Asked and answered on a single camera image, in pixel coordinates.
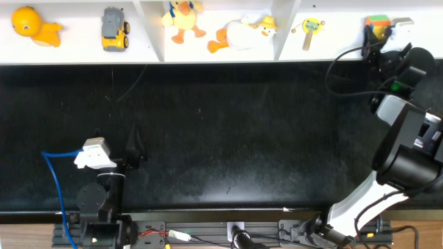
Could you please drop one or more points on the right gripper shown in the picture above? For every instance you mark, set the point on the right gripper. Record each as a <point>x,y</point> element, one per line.
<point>376,57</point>

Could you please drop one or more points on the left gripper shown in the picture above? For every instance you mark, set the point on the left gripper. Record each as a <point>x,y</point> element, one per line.
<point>121,163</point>

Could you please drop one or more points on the many-coloured puzzle cube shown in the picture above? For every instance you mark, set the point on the many-coloured puzzle cube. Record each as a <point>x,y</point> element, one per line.
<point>378,21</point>

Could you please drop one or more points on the yellow rattle drum toy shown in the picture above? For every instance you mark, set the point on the yellow rattle drum toy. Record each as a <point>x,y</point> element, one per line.
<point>312,26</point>

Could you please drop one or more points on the grey and yellow toy truck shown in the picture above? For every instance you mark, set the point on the grey and yellow toy truck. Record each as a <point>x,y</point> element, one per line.
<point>113,29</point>

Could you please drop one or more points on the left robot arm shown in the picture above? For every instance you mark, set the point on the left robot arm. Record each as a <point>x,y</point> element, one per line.
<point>91,198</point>

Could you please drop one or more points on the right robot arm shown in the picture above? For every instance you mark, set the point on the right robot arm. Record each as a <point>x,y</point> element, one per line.
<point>401,138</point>

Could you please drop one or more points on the white shelf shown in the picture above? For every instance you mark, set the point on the white shelf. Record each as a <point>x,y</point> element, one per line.
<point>86,52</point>

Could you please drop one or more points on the white plush duck yellow hat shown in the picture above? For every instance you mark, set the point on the white plush duck yellow hat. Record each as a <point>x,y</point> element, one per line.
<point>244,36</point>

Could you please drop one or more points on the yellow rubber duck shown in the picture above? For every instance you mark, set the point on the yellow rubber duck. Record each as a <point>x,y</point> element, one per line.
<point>29,24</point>

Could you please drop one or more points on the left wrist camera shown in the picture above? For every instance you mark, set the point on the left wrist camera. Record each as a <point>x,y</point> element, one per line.
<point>94,154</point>

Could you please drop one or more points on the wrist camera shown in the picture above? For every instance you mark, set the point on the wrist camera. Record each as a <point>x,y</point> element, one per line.
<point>94,154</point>
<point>398,32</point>

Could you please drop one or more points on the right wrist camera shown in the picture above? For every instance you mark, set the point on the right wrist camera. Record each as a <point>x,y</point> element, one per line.
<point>398,32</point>

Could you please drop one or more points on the mounting rail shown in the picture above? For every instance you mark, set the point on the mounting rail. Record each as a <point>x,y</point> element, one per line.
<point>204,227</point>

